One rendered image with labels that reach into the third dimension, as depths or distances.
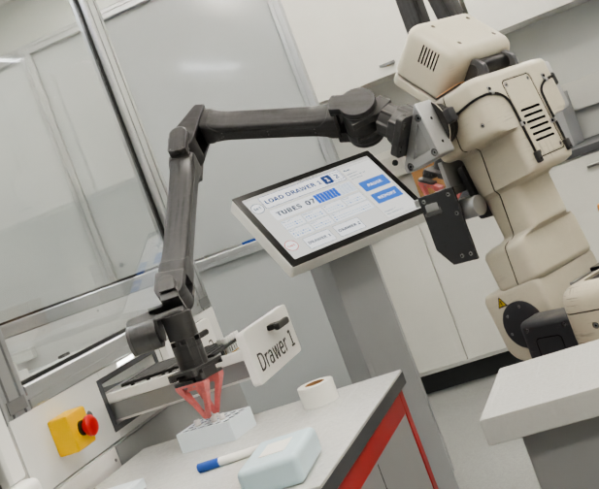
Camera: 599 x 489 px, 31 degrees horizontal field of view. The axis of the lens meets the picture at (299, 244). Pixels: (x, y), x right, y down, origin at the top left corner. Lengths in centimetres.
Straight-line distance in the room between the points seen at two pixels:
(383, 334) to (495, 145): 113
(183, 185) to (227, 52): 179
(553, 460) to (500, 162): 83
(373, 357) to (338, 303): 19
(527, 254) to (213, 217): 199
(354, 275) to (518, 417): 172
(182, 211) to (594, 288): 81
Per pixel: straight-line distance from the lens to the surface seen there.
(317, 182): 322
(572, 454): 156
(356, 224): 311
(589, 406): 150
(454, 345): 518
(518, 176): 220
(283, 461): 152
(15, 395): 199
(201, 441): 202
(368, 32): 547
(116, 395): 223
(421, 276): 514
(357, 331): 316
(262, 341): 216
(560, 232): 231
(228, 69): 394
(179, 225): 213
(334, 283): 314
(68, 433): 202
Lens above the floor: 114
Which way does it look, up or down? 2 degrees down
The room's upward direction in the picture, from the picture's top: 20 degrees counter-clockwise
